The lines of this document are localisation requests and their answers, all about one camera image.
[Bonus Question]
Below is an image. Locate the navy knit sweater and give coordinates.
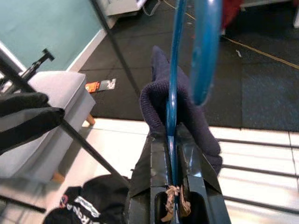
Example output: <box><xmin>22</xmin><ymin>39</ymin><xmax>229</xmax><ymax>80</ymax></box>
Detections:
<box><xmin>139</xmin><ymin>45</ymin><xmax>223</xmax><ymax>175</ymax></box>

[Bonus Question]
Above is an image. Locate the grey upholstered ottoman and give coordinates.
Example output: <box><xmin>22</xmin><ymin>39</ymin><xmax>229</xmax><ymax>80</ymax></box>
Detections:
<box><xmin>0</xmin><ymin>71</ymin><xmax>96</xmax><ymax>182</ymax></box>

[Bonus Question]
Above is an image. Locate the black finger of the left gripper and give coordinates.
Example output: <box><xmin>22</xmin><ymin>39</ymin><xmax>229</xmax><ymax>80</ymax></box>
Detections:
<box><xmin>0</xmin><ymin>107</ymin><xmax>66</xmax><ymax>154</ymax></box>
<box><xmin>0</xmin><ymin>92</ymin><xmax>50</xmax><ymax>117</ymax></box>

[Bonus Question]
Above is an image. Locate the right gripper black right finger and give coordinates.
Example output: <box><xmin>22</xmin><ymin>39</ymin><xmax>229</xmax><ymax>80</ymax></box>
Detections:
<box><xmin>175</xmin><ymin>123</ymin><xmax>232</xmax><ymax>224</ymax></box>

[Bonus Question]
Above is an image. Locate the orange white product tag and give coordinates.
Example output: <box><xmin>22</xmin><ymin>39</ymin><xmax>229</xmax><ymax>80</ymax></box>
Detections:
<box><xmin>84</xmin><ymin>78</ymin><xmax>117</xmax><ymax>94</ymax></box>

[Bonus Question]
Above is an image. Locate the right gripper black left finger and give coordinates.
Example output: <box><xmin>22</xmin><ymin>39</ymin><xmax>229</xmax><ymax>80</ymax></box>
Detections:
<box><xmin>125</xmin><ymin>130</ymin><xmax>175</xmax><ymax>224</ymax></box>

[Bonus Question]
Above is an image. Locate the black metal clothes rack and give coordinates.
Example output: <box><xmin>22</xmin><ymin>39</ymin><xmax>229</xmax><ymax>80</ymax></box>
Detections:
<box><xmin>0</xmin><ymin>0</ymin><xmax>299</xmax><ymax>213</ymax></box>

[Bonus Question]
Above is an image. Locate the black printed cap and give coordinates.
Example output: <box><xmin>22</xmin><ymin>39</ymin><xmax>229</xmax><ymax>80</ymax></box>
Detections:
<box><xmin>44</xmin><ymin>175</ymin><xmax>131</xmax><ymax>224</ymax></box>

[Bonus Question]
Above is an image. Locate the black tripod stand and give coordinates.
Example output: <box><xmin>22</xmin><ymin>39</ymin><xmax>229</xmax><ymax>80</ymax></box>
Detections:
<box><xmin>0</xmin><ymin>48</ymin><xmax>56</xmax><ymax>87</ymax></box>

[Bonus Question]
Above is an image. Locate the blue plastic clothes hanger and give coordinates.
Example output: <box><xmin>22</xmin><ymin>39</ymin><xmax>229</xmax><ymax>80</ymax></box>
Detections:
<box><xmin>163</xmin><ymin>0</ymin><xmax>221</xmax><ymax>224</ymax></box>

